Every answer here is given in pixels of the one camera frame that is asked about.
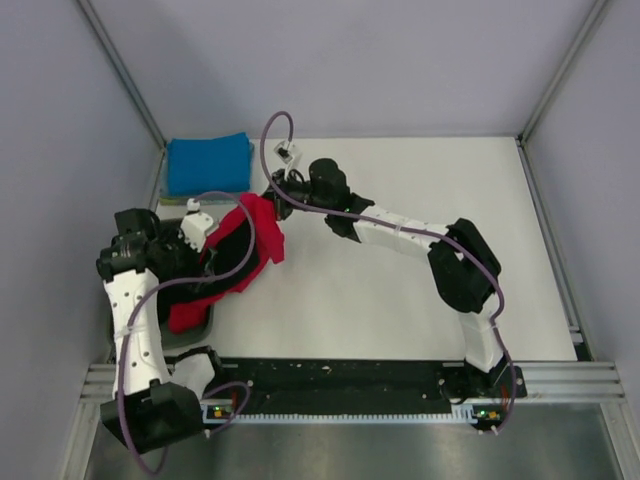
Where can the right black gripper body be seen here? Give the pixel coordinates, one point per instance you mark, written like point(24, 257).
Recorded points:
point(288, 183)

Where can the red t shirt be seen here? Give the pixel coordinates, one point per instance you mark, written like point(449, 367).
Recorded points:
point(271, 246)

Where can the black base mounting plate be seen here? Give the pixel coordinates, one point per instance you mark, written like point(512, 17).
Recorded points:
point(322, 387)

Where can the dark green tray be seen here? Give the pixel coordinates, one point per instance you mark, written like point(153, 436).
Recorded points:
point(190, 335)

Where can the aluminium corner post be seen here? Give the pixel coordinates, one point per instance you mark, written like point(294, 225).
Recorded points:
point(596, 15)
point(122, 73)

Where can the right aluminium corner post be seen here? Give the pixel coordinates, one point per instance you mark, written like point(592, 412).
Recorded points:
point(596, 15)

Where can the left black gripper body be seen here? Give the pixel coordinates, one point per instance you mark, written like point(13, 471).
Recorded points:
point(183, 259)

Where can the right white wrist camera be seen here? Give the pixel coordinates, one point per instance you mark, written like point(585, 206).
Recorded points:
point(288, 153)

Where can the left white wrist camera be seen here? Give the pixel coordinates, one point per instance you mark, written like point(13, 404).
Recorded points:
point(196, 226)

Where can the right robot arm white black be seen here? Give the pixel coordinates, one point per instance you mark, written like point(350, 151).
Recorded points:
point(464, 268)

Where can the aluminium frame rail front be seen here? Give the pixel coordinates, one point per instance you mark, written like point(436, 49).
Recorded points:
point(546, 382)

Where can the black t shirt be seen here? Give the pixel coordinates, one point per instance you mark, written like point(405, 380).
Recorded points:
point(234, 253)

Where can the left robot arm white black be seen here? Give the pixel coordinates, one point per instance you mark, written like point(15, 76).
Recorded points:
point(153, 404)

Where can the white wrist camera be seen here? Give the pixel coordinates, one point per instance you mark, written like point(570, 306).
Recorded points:
point(196, 226)
point(288, 153)

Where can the left aluminium corner post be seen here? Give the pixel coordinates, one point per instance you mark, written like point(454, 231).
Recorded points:
point(122, 73)

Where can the folded blue t shirt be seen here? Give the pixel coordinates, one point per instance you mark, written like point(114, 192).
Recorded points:
point(195, 166)

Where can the grey slotted cable duct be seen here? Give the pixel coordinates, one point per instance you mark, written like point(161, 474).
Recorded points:
point(466, 413)

